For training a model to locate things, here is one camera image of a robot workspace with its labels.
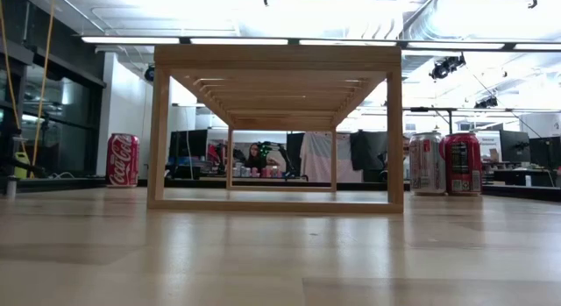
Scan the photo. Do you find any yellow cable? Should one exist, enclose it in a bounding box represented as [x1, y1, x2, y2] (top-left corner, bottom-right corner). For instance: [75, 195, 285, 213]
[29, 0, 57, 179]
[0, 0, 28, 167]

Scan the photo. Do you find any yellow-green container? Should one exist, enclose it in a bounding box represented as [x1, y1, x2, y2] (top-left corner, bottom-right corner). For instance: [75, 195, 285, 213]
[14, 151, 31, 180]

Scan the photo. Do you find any white hanging cloth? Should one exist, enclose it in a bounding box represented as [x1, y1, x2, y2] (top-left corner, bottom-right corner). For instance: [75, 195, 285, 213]
[299, 131, 364, 183]

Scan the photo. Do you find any person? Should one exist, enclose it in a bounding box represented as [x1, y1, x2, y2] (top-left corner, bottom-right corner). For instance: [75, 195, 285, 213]
[245, 142, 281, 171]

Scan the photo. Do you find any black T-shaped stand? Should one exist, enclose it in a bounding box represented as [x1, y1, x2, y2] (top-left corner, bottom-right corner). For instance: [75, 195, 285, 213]
[409, 105, 471, 135]

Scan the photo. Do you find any black panel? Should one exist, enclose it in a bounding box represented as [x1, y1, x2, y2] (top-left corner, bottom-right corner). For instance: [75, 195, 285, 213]
[286, 132, 306, 178]

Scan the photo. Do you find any dark hanging cloth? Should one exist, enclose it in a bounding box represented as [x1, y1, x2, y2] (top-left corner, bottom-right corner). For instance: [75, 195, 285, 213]
[349, 129, 387, 172]

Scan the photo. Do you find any silver Diet Coke can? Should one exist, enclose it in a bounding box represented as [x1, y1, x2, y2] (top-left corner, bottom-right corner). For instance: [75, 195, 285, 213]
[408, 130, 447, 196]

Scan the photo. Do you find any red can with black label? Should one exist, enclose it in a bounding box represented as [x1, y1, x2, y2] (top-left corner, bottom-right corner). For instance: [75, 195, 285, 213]
[439, 131, 483, 196]

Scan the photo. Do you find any wooden slatted shelf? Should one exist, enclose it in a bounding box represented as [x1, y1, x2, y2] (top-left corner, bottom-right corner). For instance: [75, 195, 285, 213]
[146, 44, 404, 214]

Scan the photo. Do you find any red box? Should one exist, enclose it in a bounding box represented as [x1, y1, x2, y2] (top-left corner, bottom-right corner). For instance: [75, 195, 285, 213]
[206, 141, 224, 165]

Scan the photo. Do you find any black monitor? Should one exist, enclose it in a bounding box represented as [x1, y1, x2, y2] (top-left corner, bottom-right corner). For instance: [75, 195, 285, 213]
[168, 129, 209, 159]
[529, 136, 561, 169]
[499, 129, 531, 163]

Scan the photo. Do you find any red Coca-Cola can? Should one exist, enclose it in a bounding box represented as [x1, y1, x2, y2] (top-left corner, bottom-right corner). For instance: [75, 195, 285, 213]
[105, 132, 141, 189]

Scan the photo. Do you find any white sign board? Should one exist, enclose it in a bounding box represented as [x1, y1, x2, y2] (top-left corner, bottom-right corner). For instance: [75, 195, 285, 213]
[480, 130, 503, 163]

